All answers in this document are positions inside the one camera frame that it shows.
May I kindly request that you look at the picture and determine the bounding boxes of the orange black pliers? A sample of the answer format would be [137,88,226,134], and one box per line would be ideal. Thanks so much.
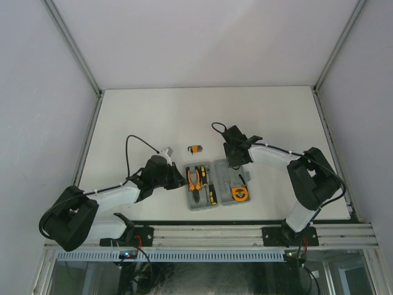
[185,166,201,204]

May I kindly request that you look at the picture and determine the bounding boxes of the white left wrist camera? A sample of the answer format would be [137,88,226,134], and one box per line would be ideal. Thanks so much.
[158,147,173,166]

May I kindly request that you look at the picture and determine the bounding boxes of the left aluminium frame post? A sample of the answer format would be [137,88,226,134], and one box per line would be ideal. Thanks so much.
[41,0,102,97]

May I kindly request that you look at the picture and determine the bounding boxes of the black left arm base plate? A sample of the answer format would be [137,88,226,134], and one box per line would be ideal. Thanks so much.
[99,226,154,248]

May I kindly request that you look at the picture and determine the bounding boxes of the aluminium frame post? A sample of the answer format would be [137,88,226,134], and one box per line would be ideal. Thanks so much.
[41,0,102,97]
[313,0,369,92]

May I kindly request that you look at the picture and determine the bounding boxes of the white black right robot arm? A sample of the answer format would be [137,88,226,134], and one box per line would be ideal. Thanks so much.
[219,125,347,245]

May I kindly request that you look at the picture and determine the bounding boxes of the right aluminium frame post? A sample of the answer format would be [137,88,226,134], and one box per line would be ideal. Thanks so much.
[313,0,369,92]

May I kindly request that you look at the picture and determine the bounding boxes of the long black yellow screwdriver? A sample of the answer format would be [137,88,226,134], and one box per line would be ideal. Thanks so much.
[200,165,208,187]

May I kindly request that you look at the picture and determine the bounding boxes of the orange tape measure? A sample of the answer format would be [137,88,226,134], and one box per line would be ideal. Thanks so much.
[231,174,249,202]

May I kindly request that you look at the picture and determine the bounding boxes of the black left camera cable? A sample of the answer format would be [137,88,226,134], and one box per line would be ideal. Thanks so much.
[38,135,160,240]

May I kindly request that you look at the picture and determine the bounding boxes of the orange hex key set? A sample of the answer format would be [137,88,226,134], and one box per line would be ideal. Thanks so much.
[187,145,203,154]

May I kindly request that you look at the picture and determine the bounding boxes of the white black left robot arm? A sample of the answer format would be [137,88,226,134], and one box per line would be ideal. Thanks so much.
[39,147,186,251]

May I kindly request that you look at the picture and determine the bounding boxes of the grey plastic tool case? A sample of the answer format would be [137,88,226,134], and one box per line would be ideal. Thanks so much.
[184,159,251,211]

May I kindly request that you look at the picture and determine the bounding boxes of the aluminium front rail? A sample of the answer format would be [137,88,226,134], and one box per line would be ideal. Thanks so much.
[42,223,379,250]

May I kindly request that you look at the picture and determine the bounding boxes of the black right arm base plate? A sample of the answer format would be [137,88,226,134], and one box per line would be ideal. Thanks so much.
[262,226,319,248]

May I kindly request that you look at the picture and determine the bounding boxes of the grey slotted cable duct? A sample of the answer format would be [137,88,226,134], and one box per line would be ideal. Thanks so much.
[55,250,285,262]

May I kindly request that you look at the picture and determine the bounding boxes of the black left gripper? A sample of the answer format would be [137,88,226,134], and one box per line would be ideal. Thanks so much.
[152,162,187,191]

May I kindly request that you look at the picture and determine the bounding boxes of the short yellow black screwdriver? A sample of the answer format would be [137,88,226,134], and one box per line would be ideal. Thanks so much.
[209,184,217,205]

